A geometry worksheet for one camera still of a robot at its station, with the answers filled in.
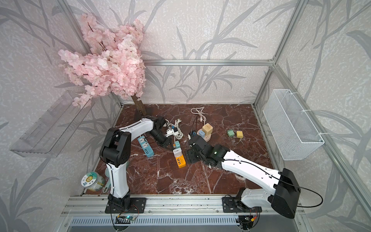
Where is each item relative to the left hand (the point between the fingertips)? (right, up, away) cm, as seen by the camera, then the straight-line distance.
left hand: (172, 148), depth 89 cm
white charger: (+3, -2, -3) cm, 5 cm away
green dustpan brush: (-38, -14, -4) cm, 41 cm away
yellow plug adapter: (+45, +7, +11) cm, 47 cm away
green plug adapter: (+39, +8, +13) cm, 42 cm away
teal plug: (+3, +3, 0) cm, 4 cm away
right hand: (+12, +1, -11) cm, 16 cm away
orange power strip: (+6, -8, -2) cm, 10 cm away
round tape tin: (-39, -14, -15) cm, 44 cm away
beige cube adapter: (+23, +11, +7) cm, 27 cm away
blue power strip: (-18, 0, +5) cm, 19 cm away
